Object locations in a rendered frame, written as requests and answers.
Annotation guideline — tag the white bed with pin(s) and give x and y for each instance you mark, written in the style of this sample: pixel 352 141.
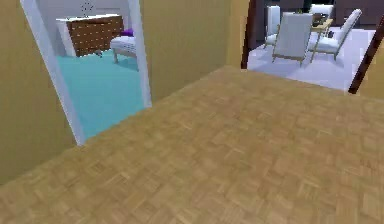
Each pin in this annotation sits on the white bed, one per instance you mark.
pixel 126 45

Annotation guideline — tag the purple pillow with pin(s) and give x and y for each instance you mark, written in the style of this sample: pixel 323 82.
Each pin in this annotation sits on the purple pillow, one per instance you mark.
pixel 128 32

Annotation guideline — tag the white chair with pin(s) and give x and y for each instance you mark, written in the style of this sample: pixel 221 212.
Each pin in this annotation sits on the white chair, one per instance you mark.
pixel 273 23
pixel 321 9
pixel 336 38
pixel 293 36

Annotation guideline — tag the brown chest of drawers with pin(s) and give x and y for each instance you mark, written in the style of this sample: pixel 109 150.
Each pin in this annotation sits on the brown chest of drawers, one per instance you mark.
pixel 93 33

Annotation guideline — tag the wooden dining table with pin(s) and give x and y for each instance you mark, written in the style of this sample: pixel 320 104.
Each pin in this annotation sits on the wooden dining table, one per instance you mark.
pixel 322 25

